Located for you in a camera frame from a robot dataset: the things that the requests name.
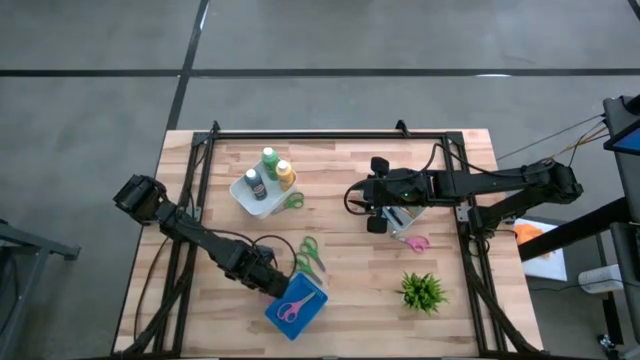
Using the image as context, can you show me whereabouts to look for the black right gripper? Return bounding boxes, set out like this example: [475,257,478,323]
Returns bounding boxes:
[348,155,442,235]

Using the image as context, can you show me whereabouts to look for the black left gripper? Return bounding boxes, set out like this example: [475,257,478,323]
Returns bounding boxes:
[219,239,292,300]

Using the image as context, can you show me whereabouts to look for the grey plastic bin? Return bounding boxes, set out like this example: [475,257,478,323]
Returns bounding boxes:
[379,202,429,235]

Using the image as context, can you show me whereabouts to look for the blue slotted plastic basket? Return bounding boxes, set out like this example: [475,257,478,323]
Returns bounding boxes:
[263,271,330,342]

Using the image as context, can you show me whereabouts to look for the yellow paint bottle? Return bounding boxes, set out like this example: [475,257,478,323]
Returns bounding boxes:
[274,159,298,193]

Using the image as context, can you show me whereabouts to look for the black paint bottle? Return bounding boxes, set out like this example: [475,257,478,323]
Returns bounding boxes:
[243,168,269,201]

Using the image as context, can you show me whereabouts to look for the green paint bottle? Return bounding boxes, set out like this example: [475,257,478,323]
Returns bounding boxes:
[260,146,281,181]

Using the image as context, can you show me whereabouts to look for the white plastic bin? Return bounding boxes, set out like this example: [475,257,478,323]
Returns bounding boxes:
[228,158,300,221]

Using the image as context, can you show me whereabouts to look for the green plant in white pot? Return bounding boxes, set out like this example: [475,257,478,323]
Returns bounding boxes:
[397,271,450,315]

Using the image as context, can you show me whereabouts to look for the orange cloth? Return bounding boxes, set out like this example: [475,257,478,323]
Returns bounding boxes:
[513,223,551,259]

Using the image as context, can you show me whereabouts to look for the white board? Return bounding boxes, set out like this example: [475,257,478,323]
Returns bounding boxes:
[519,218,569,283]

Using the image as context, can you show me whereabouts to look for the black diagonal beam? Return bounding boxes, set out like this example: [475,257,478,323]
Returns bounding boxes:
[517,196,632,262]

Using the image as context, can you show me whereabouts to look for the grey metal stand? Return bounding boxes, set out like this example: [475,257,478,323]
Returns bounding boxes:
[0,218,82,360]

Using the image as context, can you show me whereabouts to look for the white roll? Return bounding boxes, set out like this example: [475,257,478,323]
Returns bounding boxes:
[578,263,625,295]

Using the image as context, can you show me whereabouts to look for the dark grey equipment stand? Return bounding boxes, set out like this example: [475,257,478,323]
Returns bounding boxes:
[602,93,640,351]

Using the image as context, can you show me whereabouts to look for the blue screen tablet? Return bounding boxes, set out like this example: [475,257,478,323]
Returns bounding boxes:
[603,119,640,156]

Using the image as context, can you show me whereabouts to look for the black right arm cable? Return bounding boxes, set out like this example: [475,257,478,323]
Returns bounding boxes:
[342,142,501,217]

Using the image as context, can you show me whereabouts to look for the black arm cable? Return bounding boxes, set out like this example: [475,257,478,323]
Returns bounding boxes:
[189,134,300,281]
[342,142,501,217]

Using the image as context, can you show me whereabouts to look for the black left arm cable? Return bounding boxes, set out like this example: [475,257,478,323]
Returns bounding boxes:
[189,134,300,281]

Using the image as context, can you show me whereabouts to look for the thin brown cable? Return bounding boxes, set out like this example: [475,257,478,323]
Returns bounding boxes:
[132,235,170,344]

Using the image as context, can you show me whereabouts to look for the thin black cable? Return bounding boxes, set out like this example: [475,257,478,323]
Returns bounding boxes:
[496,113,609,162]

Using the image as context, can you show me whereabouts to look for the thin orange cable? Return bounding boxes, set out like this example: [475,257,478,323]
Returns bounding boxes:
[539,124,610,164]

